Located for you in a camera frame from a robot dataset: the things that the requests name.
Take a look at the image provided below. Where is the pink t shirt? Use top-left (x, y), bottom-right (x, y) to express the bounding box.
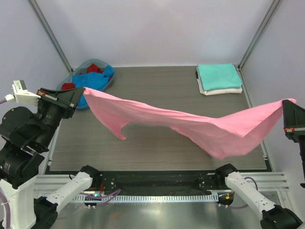
top-left (83, 88), bottom-right (283, 159)

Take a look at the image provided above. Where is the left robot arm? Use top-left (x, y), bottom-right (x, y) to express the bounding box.
top-left (0, 87), bottom-right (102, 229)

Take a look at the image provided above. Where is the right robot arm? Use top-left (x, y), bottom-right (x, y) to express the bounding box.
top-left (215, 99), bottom-right (305, 229)

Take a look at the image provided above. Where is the blue t shirt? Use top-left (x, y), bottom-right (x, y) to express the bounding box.
top-left (72, 65), bottom-right (114, 111)

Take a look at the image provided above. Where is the blue plastic basket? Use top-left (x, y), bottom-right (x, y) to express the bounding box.
top-left (55, 58), bottom-right (117, 112)

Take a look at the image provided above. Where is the red t shirt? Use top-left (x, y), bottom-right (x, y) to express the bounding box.
top-left (61, 63), bottom-right (103, 90)

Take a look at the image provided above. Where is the white folded t shirt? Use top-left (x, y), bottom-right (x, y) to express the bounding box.
top-left (195, 69), bottom-right (243, 96)

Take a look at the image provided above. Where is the teal folded t shirt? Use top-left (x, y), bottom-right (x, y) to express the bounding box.
top-left (197, 63), bottom-right (242, 91)

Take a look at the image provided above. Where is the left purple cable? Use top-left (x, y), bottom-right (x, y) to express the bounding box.
top-left (0, 97), bottom-right (122, 229)

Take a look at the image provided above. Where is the slotted cable duct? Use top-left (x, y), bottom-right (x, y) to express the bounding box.
top-left (71, 193), bottom-right (219, 203)

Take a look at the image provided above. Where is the right aluminium frame post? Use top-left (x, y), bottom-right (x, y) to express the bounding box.
top-left (237, 0), bottom-right (283, 71)

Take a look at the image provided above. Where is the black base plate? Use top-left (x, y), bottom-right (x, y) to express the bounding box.
top-left (89, 170), bottom-right (228, 196)

